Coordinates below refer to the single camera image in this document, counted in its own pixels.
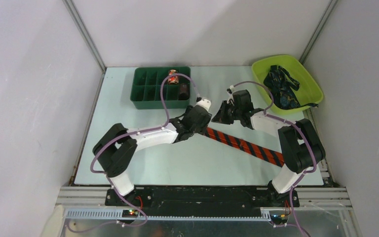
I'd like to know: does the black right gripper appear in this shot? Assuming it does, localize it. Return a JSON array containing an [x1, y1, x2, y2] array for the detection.
[[212, 100, 242, 125]]

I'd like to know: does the orange navy striped tie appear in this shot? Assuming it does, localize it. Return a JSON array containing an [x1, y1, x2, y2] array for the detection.
[[203, 127, 285, 167]]

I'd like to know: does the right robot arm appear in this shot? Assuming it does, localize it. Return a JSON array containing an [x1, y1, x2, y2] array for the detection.
[[212, 88, 326, 206]]

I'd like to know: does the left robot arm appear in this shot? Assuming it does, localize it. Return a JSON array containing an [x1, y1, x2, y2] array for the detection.
[[91, 105, 212, 206]]

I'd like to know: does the brown patterned rolled tie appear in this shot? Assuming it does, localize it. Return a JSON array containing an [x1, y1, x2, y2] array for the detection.
[[178, 83, 190, 100]]

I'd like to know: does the green compartment organizer tray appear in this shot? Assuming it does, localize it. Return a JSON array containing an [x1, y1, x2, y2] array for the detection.
[[130, 66, 191, 110]]

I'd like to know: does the navy floral gold tie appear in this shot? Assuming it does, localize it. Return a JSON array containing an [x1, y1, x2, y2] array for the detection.
[[264, 65, 318, 110]]

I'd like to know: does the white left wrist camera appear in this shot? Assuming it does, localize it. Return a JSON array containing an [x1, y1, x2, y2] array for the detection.
[[195, 97, 212, 112]]

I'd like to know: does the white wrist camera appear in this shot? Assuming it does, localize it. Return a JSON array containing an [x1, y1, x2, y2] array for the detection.
[[227, 85, 235, 105], [195, 97, 212, 112]]

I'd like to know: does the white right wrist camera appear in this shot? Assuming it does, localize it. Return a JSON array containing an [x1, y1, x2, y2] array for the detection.
[[227, 85, 235, 105]]

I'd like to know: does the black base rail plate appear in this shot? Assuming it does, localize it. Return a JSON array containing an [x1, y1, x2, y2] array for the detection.
[[105, 185, 300, 218]]

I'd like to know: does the right corner aluminium post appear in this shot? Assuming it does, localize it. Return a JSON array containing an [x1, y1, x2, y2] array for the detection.
[[299, 0, 339, 64]]

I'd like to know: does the corner aluminium post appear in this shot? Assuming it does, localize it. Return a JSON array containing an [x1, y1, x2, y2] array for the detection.
[[299, 0, 339, 64], [62, 0, 107, 72]]

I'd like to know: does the left corner aluminium post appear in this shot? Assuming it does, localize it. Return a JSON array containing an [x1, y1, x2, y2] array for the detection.
[[62, 0, 107, 72]]

